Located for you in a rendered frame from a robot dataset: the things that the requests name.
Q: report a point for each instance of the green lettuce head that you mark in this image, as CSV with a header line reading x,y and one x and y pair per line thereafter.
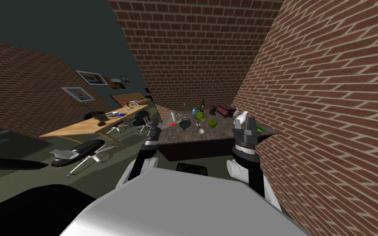
x,y
201,116

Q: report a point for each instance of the white paper roll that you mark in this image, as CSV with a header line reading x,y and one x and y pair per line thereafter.
x,y
173,116

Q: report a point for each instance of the silver ladle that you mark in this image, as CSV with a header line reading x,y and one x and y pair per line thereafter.
x,y
200,128

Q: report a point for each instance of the large framed picture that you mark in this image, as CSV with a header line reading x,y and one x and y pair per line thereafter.
x,y
91,77

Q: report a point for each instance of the dark orange picture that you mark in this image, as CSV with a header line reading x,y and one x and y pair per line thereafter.
x,y
114,83

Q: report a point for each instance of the flat green object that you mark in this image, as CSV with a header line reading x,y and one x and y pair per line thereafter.
x,y
261,128

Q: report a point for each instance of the green apple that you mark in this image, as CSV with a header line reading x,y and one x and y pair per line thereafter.
x,y
212,123

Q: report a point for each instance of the thin green bottle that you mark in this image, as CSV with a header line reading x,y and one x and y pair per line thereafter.
x,y
184,108

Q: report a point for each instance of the small blue picture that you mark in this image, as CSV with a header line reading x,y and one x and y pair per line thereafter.
x,y
124,79

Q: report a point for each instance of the dark green wine bottle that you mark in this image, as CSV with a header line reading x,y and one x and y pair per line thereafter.
x,y
202,106

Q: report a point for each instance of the dark marbled table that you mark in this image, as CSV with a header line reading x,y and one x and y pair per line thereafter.
x,y
192,136

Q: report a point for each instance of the brown wooden board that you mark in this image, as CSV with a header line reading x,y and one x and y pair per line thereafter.
x,y
128,98

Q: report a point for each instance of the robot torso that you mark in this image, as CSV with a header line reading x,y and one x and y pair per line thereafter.
x,y
176,206

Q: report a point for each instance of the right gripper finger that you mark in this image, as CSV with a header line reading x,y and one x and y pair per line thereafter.
x,y
238,124
252,123

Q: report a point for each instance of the small blue bottle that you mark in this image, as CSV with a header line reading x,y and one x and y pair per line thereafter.
x,y
194,111

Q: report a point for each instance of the red toaster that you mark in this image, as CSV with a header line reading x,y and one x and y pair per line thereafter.
x,y
225,110

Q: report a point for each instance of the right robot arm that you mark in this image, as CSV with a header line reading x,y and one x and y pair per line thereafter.
x,y
248,164

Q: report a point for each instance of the long wooden desk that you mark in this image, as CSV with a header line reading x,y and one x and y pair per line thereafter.
x,y
87,126

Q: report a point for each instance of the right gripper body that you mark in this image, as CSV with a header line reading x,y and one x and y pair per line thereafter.
x,y
245,133

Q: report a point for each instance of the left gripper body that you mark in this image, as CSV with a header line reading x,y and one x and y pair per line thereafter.
x,y
153,132

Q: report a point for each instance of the dark round pan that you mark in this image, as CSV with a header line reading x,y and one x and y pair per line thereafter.
x,y
185,124

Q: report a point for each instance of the framed portrait picture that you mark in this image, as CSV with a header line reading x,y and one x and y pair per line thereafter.
x,y
77,94

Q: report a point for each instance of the white jug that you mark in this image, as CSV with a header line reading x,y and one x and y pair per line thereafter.
x,y
242,115

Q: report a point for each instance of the tipped black office chair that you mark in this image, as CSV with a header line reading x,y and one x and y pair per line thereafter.
x,y
80,150

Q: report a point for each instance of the brown pot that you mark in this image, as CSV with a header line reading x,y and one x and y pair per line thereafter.
x,y
212,109

